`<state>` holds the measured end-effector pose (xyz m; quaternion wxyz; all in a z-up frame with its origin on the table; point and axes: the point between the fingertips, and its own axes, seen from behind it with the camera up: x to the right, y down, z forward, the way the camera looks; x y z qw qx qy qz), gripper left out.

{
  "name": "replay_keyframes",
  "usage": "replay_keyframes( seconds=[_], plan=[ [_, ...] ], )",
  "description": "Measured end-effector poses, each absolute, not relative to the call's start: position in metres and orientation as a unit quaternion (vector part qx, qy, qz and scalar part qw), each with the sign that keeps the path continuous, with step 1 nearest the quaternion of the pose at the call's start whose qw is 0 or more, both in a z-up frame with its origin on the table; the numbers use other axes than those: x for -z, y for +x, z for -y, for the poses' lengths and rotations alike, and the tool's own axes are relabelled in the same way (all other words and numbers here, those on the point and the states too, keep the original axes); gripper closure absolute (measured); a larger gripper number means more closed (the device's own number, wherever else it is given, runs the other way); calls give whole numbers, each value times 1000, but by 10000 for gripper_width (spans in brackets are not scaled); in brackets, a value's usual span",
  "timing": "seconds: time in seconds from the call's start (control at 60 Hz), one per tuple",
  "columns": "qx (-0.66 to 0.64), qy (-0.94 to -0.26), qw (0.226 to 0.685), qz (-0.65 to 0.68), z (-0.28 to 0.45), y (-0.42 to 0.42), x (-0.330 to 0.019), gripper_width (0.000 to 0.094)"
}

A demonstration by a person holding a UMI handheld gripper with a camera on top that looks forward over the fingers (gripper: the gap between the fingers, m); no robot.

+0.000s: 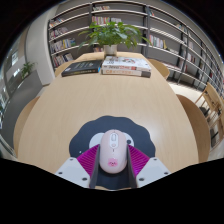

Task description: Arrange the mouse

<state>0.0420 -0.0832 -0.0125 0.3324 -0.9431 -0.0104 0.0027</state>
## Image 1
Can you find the wooden slatted chairs group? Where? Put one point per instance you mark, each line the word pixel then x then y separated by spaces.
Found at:
pixel 211 110

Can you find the white illustrated book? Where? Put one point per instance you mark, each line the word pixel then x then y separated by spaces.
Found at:
pixel 126 62

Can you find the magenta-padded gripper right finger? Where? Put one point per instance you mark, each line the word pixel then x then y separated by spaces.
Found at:
pixel 155 170

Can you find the dark cloud-shaped mouse pad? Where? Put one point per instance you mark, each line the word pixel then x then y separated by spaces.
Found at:
pixel 140 136

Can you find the green potted plant white pot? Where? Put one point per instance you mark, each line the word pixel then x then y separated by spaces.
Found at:
pixel 111 33

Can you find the white book red-lettered spine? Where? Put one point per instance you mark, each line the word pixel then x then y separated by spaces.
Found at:
pixel 125 72

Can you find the black hardcover book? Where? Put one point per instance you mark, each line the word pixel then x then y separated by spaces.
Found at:
pixel 81 67

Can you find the grey bookshelf unit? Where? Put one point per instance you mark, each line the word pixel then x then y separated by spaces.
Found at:
pixel 166 36

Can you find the pink white computer mouse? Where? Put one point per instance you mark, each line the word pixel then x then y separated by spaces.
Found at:
pixel 113 151

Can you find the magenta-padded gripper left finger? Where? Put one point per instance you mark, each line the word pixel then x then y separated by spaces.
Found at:
pixel 71 170

